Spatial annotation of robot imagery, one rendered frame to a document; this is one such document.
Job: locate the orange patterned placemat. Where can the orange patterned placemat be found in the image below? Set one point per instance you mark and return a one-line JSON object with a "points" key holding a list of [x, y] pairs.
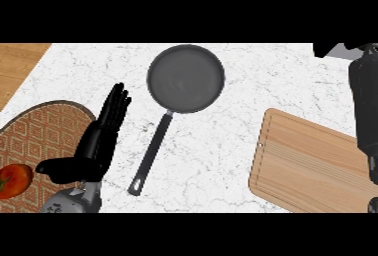
{"points": [[42, 133]]}

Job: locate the dark grey frying pan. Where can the dark grey frying pan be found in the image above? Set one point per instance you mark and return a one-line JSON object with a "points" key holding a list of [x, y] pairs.
{"points": [[185, 78]]}

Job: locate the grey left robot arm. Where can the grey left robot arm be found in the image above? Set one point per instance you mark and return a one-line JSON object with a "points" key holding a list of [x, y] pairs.
{"points": [[75, 201]]}

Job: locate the wooden cutting board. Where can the wooden cutting board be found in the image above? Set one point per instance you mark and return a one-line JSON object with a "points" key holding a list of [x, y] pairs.
{"points": [[305, 160]]}

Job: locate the red tomato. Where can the red tomato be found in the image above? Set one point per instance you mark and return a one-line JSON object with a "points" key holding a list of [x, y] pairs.
{"points": [[16, 180]]}

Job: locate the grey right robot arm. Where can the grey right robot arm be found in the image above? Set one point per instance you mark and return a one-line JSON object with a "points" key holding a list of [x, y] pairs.
{"points": [[374, 205]]}

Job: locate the dark grey appliance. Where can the dark grey appliance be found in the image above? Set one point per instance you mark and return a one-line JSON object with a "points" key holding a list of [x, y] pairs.
{"points": [[326, 49]]}

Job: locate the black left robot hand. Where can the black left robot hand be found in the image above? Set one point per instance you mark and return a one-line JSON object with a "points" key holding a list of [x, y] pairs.
{"points": [[98, 146]]}

